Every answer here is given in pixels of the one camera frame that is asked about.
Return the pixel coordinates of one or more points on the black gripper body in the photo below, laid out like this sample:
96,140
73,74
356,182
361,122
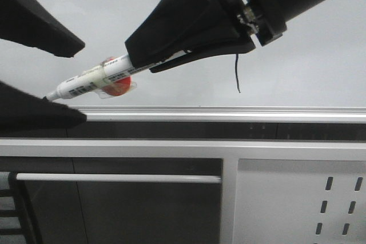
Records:
232,22

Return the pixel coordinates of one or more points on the white whiteboard marker pen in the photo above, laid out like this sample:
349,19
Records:
88,81

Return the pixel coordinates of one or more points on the dark glass panel with rail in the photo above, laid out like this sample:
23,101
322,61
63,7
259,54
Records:
117,208

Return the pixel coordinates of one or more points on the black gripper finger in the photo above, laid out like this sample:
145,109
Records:
172,50
22,111
168,17
26,22

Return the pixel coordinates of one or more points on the white whiteboard with aluminium frame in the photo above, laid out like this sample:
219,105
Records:
175,33

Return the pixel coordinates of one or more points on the white perforated metal panel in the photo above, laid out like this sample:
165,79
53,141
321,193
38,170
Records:
283,201

